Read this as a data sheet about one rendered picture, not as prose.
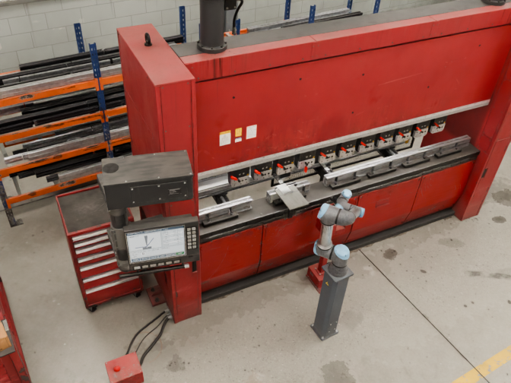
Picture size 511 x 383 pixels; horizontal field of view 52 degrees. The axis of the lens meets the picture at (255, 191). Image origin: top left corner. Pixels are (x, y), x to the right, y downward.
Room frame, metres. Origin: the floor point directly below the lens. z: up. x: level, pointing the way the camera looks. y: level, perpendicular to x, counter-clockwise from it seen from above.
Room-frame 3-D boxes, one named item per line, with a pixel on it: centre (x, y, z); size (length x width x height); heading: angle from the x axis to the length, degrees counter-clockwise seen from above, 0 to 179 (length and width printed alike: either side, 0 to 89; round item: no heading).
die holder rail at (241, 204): (3.14, 0.25, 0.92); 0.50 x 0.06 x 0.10; 118
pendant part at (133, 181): (2.35, 0.64, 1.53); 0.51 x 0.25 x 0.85; 107
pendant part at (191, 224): (2.29, 0.56, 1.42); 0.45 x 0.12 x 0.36; 107
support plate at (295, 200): (3.28, -0.30, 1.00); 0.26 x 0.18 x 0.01; 28
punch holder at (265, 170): (3.30, -0.03, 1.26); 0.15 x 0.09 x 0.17; 118
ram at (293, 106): (3.72, -0.80, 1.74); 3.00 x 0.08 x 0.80; 118
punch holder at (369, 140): (3.77, -0.91, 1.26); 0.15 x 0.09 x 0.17; 118
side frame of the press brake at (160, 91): (3.09, 0.71, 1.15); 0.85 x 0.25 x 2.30; 28
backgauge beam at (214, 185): (3.86, -0.44, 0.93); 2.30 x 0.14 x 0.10; 118
